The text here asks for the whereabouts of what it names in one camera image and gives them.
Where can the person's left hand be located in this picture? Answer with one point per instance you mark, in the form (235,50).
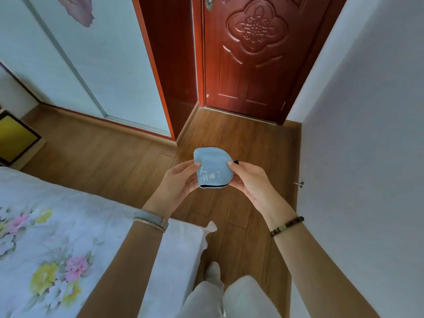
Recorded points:
(172,188)

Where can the person's right hand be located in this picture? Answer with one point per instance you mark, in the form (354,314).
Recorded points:
(255,185)

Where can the person's right thumb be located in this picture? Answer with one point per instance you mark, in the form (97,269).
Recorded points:
(237,168)

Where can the person's left thumb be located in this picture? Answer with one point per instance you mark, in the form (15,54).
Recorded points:
(189,166)

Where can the light blue sleep mask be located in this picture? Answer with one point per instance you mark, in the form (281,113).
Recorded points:
(213,167)

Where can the person's right forearm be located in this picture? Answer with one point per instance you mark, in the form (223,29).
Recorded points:
(318,268)

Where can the person's left forearm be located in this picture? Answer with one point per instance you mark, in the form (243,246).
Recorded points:
(129,261)

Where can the metal door stopper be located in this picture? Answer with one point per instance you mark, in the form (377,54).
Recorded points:
(298,184)

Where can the grey wristband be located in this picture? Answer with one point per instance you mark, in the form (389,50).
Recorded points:
(151,219)

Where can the carved red wooden door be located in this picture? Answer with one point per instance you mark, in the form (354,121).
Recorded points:
(255,52)

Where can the person's white trousers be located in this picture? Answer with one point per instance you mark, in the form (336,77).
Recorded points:
(228,294)

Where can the floral white bed sheet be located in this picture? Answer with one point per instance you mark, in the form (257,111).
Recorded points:
(76,248)

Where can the white sliding wardrobe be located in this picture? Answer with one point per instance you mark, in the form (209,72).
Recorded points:
(89,59)

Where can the yellow framed bedside cabinet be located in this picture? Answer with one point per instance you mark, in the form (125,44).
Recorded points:
(15,137)

